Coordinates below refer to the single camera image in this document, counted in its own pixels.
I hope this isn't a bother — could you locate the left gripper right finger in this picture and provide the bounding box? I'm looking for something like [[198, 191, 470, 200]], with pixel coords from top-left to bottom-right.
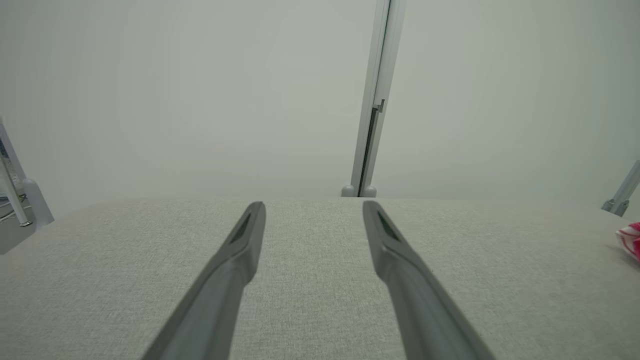
[[362, 200, 496, 360]]

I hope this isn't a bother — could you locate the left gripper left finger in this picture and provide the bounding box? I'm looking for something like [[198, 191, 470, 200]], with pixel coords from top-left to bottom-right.
[[141, 201, 267, 360]]

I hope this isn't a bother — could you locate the red garment broad white trim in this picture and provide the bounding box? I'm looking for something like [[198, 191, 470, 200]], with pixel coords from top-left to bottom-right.
[[616, 222, 640, 263]]

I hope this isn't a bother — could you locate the chrome metal rack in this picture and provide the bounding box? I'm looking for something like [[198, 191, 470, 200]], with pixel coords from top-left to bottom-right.
[[0, 157, 32, 228]]

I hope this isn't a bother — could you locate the grey slanted partition post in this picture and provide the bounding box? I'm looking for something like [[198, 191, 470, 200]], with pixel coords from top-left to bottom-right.
[[601, 160, 640, 217], [0, 120, 55, 227]]

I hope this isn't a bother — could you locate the grey upright partition post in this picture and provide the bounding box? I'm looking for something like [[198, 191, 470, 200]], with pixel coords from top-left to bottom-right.
[[341, 0, 407, 198]]

